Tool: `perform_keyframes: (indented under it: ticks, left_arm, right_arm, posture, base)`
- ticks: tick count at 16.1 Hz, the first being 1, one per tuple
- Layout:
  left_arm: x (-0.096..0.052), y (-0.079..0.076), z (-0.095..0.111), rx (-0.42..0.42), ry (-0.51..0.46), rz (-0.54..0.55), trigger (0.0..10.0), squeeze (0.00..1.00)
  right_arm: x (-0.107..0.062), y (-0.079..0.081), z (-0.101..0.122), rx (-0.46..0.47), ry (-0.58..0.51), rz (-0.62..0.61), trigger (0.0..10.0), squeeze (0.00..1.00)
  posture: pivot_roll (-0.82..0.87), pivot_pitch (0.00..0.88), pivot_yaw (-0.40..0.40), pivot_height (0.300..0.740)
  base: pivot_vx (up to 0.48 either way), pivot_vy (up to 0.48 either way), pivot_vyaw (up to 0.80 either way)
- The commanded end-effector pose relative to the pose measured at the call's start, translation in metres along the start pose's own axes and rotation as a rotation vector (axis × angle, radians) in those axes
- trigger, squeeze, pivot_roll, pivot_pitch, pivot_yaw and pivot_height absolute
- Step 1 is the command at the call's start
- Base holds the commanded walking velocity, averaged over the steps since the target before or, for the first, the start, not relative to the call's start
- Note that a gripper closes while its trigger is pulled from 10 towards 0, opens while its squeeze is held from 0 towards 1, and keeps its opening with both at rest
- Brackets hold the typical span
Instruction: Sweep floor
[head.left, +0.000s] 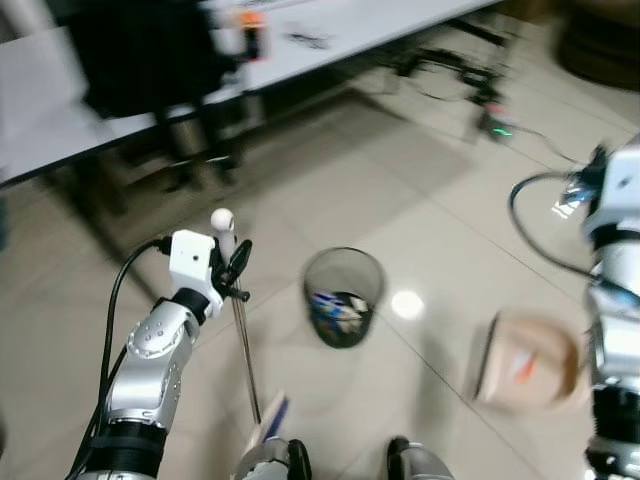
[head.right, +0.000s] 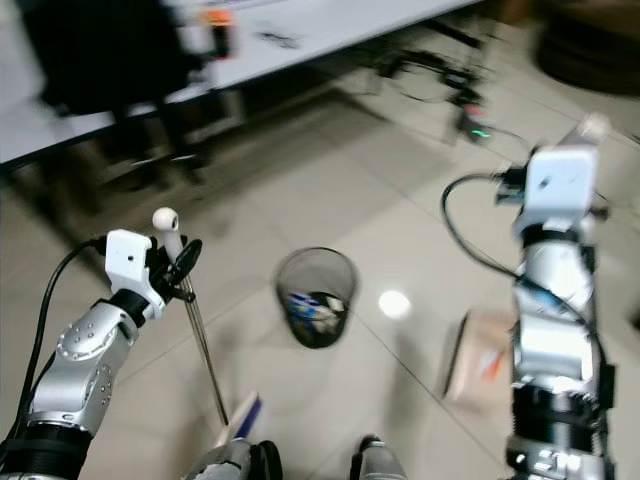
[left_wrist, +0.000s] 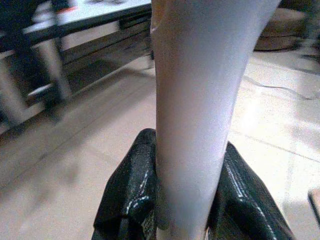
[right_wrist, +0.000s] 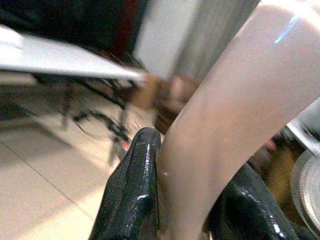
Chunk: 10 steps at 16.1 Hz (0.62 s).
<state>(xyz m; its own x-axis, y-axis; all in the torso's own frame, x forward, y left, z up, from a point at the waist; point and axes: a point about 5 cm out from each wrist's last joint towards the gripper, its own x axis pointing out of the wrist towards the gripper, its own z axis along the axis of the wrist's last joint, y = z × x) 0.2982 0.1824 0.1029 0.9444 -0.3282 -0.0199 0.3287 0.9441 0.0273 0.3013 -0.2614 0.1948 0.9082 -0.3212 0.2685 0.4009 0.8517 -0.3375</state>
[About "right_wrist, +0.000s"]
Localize black cable tangle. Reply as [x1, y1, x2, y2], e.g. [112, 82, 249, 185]
[0, 71, 141, 163]

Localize white table top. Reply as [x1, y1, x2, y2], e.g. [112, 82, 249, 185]
[0, 24, 148, 85]

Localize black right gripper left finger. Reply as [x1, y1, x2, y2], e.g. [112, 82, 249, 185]
[89, 126, 162, 240]

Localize brown cardboard box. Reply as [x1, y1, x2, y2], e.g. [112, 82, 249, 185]
[129, 73, 201, 135]

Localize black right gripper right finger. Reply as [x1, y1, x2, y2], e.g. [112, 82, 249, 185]
[207, 161, 298, 240]

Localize dark cabinet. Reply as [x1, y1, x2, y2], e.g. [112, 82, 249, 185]
[0, 0, 143, 63]

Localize beige broom handle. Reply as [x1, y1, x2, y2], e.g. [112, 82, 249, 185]
[157, 4, 320, 240]

